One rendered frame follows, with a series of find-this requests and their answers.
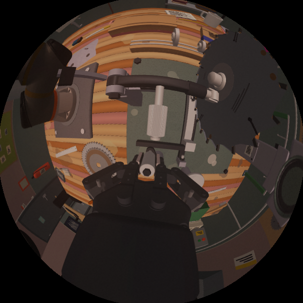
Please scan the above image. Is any white ruler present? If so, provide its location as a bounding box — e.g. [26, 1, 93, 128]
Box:
[55, 145, 78, 158]

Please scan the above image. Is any grey square mounting plate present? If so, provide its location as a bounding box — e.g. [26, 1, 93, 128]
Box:
[53, 61, 99, 141]

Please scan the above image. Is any large dark saw blade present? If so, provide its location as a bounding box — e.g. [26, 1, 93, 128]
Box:
[195, 34, 295, 155]

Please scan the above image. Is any brown wooden block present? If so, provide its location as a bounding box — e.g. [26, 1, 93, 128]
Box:
[107, 23, 176, 39]

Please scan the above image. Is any white printed paper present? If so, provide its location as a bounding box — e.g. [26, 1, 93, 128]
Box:
[164, 9, 196, 21]

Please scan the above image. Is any white round disc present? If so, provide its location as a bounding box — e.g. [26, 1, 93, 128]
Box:
[187, 172, 205, 188]

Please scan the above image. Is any black clamp lever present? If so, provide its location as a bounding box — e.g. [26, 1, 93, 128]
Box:
[104, 68, 220, 104]

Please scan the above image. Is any white tag card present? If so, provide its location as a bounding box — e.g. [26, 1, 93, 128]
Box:
[55, 167, 72, 181]

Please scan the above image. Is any grey control box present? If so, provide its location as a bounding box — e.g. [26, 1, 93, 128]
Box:
[192, 226, 209, 248]

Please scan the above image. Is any dark notebook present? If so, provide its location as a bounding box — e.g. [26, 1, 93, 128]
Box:
[65, 214, 82, 232]

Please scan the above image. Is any black flat crossbar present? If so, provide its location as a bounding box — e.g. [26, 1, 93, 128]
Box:
[135, 139, 185, 151]

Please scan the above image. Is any black feed crank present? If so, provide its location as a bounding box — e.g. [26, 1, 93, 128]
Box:
[247, 116, 261, 141]

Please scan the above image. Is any light grey bore bush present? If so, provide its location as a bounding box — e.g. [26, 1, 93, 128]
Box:
[138, 146, 158, 178]

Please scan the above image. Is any grey grinding head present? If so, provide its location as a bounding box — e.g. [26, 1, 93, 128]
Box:
[233, 136, 303, 229]

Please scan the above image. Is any small silver saw blade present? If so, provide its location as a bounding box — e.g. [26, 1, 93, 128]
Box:
[81, 141, 117, 176]

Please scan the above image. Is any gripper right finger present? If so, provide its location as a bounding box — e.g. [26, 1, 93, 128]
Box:
[154, 155, 210, 213]

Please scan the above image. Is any grey knurled knob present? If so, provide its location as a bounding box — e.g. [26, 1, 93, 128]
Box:
[146, 85, 169, 142]

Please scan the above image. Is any green box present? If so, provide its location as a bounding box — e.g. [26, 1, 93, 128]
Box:
[189, 201, 211, 222]

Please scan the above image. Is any yellow and white label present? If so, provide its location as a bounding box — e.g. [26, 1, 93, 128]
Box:
[233, 250, 258, 271]

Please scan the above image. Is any green notice board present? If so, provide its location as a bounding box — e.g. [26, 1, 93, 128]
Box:
[0, 111, 19, 174]

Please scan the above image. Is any grey slide rail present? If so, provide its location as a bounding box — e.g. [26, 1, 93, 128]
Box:
[181, 94, 199, 153]

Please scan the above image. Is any dark grey cabinet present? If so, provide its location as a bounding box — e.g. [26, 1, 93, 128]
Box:
[17, 176, 72, 243]

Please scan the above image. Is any white pencil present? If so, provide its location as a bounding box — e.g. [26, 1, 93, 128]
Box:
[84, 25, 111, 40]

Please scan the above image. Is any orange framed sign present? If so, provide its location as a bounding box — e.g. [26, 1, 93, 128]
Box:
[18, 175, 31, 192]

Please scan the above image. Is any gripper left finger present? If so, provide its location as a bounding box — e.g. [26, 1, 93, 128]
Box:
[81, 153, 143, 202]

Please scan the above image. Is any white arbor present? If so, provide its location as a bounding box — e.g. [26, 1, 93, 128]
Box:
[207, 70, 227, 91]

